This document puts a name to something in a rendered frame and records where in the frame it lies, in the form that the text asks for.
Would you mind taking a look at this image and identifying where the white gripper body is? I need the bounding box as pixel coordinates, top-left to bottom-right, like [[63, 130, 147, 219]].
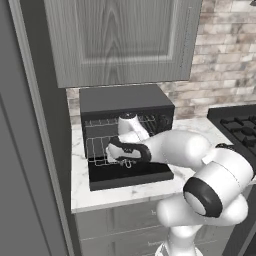
[[105, 143, 138, 165]]

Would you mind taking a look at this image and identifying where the black toaster oven door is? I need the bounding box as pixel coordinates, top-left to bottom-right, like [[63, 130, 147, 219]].
[[87, 159, 175, 192]]

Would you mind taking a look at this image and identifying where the black toaster oven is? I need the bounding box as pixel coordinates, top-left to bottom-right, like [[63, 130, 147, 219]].
[[79, 83, 176, 162]]

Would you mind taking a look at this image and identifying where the dark oven front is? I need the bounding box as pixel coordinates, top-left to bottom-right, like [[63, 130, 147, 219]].
[[221, 183, 256, 256]]

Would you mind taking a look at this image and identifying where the grey drawer front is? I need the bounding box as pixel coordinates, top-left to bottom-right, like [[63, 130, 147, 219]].
[[79, 225, 174, 256], [74, 199, 168, 242]]

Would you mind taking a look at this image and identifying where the tall grey cabinet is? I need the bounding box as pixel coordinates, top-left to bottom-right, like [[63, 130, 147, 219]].
[[0, 0, 76, 256]]

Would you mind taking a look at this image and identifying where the black hob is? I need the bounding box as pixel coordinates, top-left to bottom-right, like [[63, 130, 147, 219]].
[[206, 104, 256, 168]]

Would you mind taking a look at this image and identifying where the wire toaster oven rack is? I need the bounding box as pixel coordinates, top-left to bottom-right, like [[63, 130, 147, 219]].
[[84, 114, 158, 167]]

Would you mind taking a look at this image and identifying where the grey wall cupboard door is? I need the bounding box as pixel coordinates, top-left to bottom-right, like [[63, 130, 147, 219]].
[[44, 0, 203, 89]]

